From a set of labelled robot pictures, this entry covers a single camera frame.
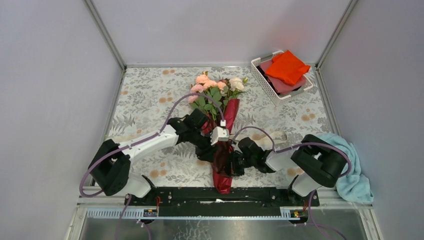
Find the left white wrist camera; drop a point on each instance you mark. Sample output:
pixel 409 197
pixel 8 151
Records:
pixel 219 133

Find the pink cloth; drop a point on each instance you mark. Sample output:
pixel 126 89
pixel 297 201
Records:
pixel 279 87

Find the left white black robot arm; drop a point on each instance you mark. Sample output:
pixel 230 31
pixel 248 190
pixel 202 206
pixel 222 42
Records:
pixel 111 165

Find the orange cloth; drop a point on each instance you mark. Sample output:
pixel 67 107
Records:
pixel 287 68

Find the aluminium frame rail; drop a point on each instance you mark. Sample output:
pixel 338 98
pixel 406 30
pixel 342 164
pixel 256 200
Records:
pixel 111 206

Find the light blue towel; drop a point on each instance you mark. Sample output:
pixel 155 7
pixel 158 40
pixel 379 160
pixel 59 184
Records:
pixel 354 187

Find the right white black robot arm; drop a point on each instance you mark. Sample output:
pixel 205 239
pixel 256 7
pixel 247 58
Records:
pixel 321 163

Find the cream ribbon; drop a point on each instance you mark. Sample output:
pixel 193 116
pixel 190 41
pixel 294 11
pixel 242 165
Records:
pixel 275 138

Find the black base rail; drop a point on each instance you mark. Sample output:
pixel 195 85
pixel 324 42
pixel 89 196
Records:
pixel 208 202

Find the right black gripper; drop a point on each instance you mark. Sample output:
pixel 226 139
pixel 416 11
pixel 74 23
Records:
pixel 234 170

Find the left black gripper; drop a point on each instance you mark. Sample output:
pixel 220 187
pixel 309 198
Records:
pixel 208 153

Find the floral tablecloth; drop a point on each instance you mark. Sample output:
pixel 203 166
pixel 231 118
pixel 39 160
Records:
pixel 148 95

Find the white plastic basket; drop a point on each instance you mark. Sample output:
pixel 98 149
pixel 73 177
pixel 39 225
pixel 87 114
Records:
pixel 275 99

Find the dark red wrapping paper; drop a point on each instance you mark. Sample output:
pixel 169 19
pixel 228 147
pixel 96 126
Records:
pixel 219 154

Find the pink fake flower stem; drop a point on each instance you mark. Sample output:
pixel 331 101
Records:
pixel 213 95

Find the white fake rose stem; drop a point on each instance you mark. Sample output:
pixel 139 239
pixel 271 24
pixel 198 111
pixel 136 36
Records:
pixel 237 86

